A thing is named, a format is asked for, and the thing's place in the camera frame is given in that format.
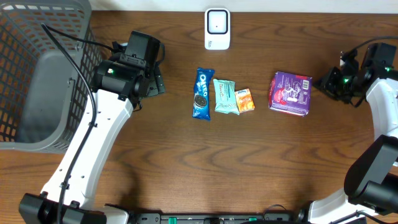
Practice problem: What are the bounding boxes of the pink purple floral packet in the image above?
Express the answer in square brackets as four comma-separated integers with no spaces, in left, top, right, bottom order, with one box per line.
[269,72,312,116]

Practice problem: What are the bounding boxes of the blue Oreo cookie pack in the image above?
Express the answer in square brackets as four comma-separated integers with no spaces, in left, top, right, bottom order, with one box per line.
[192,67,215,121]

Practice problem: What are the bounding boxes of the teal wet wipes pack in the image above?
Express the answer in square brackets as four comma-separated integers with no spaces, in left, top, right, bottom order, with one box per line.
[213,79,239,115]

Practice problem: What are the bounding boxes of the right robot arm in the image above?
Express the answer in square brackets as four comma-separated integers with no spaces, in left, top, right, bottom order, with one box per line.
[296,36,397,223]

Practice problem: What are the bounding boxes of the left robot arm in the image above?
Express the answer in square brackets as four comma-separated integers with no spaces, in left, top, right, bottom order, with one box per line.
[19,31,165,223]

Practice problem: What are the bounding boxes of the grey plastic mesh basket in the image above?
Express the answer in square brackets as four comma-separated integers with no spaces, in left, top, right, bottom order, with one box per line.
[1,0,102,154]

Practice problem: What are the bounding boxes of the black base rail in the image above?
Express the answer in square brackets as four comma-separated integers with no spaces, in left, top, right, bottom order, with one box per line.
[105,205,299,224]

